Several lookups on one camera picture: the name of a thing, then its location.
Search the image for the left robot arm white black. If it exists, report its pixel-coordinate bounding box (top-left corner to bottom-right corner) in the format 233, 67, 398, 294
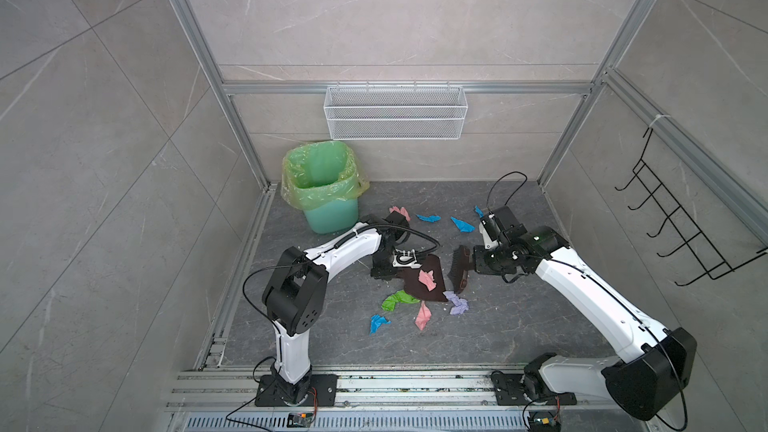
259, 212, 440, 405

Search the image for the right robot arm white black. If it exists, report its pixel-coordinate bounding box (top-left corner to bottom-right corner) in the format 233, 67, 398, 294
470, 204, 697, 430

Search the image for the pink paper scrap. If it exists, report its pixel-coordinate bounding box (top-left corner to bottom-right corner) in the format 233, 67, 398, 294
414, 301, 432, 331
389, 206, 411, 222
418, 270, 437, 291

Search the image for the dark brown hand brush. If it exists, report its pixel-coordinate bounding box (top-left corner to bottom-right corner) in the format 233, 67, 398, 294
448, 245, 474, 294

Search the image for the pink paper scrap right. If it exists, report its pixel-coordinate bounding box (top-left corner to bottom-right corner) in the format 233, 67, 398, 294
418, 270, 437, 291

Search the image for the blue paper scrap middle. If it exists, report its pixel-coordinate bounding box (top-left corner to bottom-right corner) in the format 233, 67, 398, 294
451, 217, 476, 233

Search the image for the white wire mesh basket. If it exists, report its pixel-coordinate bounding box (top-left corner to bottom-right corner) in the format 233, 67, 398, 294
323, 85, 468, 140

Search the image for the dark brown dustpan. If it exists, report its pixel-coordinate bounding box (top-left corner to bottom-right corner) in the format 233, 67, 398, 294
396, 254, 448, 302

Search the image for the green trash bin with liner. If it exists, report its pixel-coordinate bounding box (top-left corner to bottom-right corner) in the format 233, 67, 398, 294
281, 141, 370, 234

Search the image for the pink paper scrap front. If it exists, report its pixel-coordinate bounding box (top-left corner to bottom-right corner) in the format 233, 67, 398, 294
414, 301, 432, 331

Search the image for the aluminium mounting rail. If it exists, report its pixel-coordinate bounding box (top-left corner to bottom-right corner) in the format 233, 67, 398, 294
161, 364, 661, 431

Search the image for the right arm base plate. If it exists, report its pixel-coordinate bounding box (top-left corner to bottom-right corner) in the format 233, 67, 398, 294
490, 370, 577, 406

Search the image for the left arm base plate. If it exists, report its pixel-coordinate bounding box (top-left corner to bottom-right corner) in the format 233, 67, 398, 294
254, 373, 339, 407

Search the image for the black wire hook rack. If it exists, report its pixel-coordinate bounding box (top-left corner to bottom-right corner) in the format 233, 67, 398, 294
614, 127, 767, 288

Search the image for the pink paper scrap back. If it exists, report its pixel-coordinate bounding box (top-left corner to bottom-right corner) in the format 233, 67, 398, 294
389, 206, 411, 222

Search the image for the blue paper scrap back left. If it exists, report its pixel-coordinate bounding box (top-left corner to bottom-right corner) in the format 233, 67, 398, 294
416, 214, 441, 223

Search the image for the purple paper scrap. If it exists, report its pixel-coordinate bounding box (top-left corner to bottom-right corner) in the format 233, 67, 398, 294
443, 291, 469, 316

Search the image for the large green paper scrap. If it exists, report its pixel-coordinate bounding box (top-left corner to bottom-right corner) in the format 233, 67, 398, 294
381, 290, 421, 312

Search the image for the blue paper scrap front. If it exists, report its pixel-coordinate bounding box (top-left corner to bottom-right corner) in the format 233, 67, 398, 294
369, 314, 391, 334

